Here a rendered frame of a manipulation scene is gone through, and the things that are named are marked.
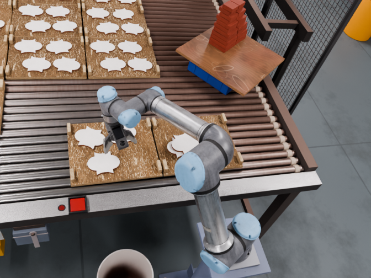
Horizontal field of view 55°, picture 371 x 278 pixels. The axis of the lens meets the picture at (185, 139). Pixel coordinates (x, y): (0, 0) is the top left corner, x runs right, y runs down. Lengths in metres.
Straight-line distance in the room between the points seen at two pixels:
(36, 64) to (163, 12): 1.03
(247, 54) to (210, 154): 1.27
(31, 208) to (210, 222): 0.76
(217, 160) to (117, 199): 0.63
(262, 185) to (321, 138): 1.87
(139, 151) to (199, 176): 0.69
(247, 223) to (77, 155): 0.82
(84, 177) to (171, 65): 0.97
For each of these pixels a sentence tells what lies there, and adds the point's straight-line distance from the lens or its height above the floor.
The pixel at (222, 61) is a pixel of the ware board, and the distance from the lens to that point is 2.18.
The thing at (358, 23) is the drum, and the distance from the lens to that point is 5.23.
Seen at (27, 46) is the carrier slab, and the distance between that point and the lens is 2.27.
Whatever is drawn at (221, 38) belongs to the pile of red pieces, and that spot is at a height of 1.11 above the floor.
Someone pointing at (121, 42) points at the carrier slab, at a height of 0.94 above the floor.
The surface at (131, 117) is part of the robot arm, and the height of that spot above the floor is 1.34.
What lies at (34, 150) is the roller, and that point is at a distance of 1.78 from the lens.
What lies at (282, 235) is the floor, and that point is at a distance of 2.83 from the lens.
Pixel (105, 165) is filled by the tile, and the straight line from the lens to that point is 1.67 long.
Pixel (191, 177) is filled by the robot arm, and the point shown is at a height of 1.42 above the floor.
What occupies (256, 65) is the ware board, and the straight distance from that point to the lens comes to 2.25.
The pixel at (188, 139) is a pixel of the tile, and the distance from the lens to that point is 1.76.
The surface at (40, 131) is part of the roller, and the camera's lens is 1.84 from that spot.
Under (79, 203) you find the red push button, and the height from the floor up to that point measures 0.93.
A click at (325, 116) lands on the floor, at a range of 3.86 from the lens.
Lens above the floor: 2.33
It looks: 50 degrees down
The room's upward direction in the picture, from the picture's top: 17 degrees clockwise
